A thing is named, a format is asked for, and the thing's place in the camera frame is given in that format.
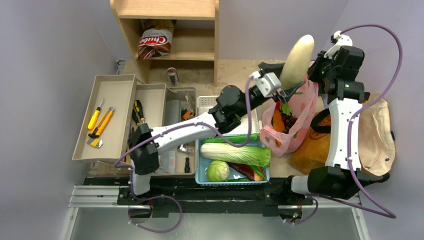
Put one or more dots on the beige toolbox tray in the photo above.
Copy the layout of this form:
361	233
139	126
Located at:
118	92

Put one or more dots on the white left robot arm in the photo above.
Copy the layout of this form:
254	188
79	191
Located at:
147	144

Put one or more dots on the orange hex key set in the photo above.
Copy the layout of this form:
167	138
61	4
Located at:
187	114

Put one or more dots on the green leafy vegetable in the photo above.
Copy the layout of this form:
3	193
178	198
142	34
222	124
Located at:
285	109

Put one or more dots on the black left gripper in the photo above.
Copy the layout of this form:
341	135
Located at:
284	94

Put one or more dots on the silver drink can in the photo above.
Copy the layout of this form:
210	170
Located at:
172	75

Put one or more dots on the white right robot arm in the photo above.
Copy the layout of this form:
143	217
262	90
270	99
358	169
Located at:
336	178

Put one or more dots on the brown Trader Joe's bag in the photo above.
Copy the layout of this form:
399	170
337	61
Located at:
376	143

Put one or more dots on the pink plastic grocery bag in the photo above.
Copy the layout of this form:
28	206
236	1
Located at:
302	106

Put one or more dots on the wooden shelf unit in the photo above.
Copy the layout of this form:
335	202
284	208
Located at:
183	31

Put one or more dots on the white daikon radish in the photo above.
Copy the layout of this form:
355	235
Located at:
297	63

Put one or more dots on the Chubs snack bag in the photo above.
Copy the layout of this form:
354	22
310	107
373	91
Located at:
156	39

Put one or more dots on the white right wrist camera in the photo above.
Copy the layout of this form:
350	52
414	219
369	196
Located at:
338	40

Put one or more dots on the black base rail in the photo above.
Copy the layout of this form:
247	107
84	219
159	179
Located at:
171	195

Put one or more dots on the orange carrot piece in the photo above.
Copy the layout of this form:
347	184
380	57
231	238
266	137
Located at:
277	120

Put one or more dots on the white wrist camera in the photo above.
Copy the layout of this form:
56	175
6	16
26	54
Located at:
338	40
267	83

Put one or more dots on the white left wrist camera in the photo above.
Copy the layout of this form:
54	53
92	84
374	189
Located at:
267	83

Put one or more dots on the green napa cabbage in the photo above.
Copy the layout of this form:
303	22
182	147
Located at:
247	155

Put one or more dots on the blue perforated basket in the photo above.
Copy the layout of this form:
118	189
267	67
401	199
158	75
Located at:
203	163

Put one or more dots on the beige toolbox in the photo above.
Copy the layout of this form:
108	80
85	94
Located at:
164	106

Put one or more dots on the dark purple grapes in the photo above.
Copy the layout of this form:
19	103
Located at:
288	121

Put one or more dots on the orange utility knife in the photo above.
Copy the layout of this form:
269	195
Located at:
102	124

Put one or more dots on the clear small parts box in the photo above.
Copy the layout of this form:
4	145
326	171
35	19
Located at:
168	161

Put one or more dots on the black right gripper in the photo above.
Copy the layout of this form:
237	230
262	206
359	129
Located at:
318	71

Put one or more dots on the small black screwdriver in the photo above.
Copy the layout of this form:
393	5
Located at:
187	167

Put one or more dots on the grey plastic case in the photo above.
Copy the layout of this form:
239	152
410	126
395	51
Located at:
172	112

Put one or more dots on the green cucumber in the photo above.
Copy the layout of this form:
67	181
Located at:
236	139

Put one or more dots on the white perforated basket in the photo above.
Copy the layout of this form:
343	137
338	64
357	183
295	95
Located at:
204	103

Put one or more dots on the black yellow screwdriver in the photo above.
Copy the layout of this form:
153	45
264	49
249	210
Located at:
138	108
135	117

